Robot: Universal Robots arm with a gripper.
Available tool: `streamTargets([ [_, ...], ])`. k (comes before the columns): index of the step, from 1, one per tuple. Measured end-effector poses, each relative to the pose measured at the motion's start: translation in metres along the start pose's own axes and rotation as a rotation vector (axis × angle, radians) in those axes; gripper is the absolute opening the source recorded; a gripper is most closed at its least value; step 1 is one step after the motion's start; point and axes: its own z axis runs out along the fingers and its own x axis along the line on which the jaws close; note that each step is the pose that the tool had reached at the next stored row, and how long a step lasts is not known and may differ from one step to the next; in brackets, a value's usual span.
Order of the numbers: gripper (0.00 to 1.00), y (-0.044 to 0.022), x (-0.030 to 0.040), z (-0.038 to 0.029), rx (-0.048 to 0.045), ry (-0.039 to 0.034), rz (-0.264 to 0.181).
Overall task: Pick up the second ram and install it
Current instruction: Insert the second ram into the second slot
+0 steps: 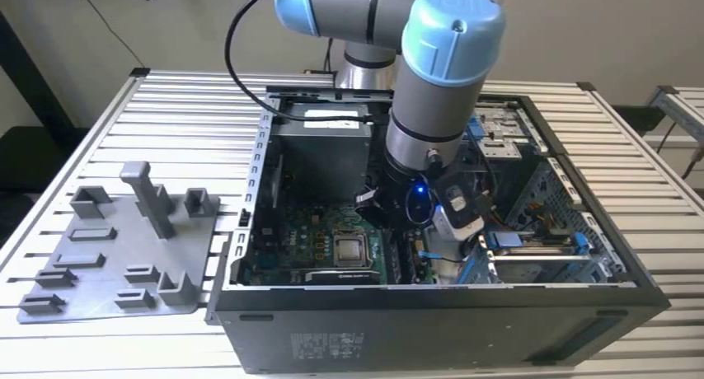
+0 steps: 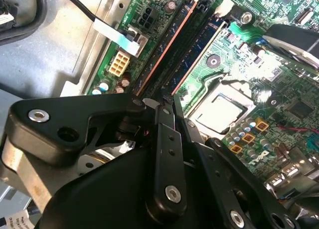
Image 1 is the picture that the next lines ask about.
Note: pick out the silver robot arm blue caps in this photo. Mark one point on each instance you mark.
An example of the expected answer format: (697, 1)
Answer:
(440, 86)

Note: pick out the RAM stick seated in slot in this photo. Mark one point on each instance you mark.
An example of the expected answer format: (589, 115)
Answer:
(407, 259)

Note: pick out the CPU socket with silver CPU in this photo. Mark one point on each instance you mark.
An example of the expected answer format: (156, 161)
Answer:
(348, 249)

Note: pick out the grey power supply white label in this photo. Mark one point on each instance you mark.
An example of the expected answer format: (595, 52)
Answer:
(320, 165)

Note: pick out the green motherboard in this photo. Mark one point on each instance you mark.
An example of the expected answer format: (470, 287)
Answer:
(308, 239)

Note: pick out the black graphics card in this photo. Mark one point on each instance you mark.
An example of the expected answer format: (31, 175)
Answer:
(341, 277)

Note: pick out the blue disk carrier in cage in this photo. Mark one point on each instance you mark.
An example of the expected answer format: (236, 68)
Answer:
(478, 132)

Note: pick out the metal disk bay blue rails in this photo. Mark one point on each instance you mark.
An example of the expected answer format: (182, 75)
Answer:
(528, 268)

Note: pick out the grey metal drive cage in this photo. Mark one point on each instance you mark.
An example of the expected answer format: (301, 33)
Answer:
(528, 119)

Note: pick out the black open PC case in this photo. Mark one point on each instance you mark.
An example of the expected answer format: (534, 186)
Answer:
(385, 333)

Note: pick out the black table corner cap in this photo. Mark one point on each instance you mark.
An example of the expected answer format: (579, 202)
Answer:
(140, 71)
(587, 86)

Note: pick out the black box beside table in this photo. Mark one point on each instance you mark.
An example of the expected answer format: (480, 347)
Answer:
(638, 119)

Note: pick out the grey plastic parts rack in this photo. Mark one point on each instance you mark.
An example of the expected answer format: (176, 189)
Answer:
(110, 247)

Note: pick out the metal slat side table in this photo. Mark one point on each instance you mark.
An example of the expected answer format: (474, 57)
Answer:
(685, 107)

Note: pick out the black stand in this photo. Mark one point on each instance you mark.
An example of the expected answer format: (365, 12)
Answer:
(33, 156)

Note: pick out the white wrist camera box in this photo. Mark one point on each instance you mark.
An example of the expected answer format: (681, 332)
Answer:
(456, 214)

